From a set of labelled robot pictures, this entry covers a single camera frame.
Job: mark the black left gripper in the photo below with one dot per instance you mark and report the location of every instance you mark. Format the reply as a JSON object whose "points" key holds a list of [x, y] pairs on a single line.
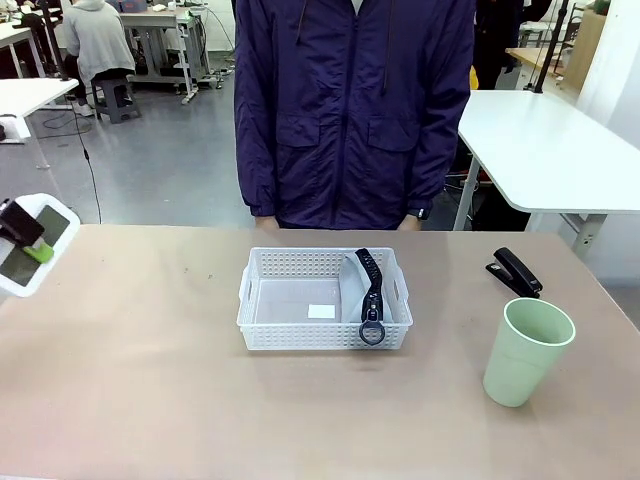
{"points": [[20, 222]]}

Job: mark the grey pouch with black zipper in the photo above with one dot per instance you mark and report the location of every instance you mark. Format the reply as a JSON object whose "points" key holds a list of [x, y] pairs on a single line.
{"points": [[352, 290]]}

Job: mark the black stapler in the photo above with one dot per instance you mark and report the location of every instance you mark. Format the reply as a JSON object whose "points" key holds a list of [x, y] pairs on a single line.
{"points": [[517, 275]]}

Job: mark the light green plastic cup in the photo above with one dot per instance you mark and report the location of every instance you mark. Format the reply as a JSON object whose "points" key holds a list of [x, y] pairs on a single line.
{"points": [[525, 365]]}

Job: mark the person's right forearm navy sleeve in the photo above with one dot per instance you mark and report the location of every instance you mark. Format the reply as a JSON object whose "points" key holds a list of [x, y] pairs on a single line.
{"points": [[257, 170]]}

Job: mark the person's left forearm navy sleeve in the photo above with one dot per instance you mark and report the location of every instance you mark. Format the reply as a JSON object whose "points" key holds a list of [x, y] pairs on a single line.
{"points": [[435, 165]]}

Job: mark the white perforated plastic basket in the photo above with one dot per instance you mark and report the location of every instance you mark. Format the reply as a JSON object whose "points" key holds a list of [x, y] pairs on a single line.
{"points": [[280, 330]]}

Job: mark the person's right hand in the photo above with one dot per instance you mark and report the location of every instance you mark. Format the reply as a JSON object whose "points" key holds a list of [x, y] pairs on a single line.
{"points": [[266, 223]]}

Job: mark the person's left hand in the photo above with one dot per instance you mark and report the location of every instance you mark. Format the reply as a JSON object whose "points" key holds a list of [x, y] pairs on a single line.
{"points": [[411, 224]]}

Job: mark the small white table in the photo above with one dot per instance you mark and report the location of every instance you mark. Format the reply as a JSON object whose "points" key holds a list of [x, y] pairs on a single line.
{"points": [[30, 95]]}

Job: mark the grey plastic stool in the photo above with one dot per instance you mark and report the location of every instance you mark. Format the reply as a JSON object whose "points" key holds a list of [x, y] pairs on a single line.
{"points": [[115, 100]]}

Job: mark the black stand pole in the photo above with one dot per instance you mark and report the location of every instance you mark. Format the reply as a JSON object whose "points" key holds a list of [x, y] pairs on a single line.
{"points": [[550, 45], [54, 45]]}

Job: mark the seated person in grey hoodie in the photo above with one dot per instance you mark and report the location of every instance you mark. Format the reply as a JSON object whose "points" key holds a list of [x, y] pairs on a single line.
{"points": [[97, 40]]}

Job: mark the grey workbench desk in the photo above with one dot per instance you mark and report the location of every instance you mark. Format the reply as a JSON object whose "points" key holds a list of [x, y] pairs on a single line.
{"points": [[165, 30]]}

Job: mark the white label sticker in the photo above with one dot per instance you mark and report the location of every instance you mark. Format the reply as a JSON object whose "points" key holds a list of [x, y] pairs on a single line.
{"points": [[321, 311]]}

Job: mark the person in navy jacket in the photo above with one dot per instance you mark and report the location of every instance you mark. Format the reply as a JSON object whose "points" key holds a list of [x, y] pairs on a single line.
{"points": [[350, 125]]}

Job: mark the black wristwatch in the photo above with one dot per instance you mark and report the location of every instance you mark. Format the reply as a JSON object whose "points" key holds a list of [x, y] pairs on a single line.
{"points": [[420, 213]]}

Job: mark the person in black clothes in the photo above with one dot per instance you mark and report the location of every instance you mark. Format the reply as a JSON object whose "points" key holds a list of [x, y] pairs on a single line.
{"points": [[495, 35]]}

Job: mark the large white table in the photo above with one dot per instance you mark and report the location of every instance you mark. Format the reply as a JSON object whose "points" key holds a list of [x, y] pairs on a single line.
{"points": [[545, 145]]}

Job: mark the wooden top table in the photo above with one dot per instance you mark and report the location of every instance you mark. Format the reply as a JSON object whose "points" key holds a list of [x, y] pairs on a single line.
{"points": [[535, 59]]}

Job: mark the light wooden cabinet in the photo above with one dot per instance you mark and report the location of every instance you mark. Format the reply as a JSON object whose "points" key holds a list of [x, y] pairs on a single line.
{"points": [[587, 45]]}

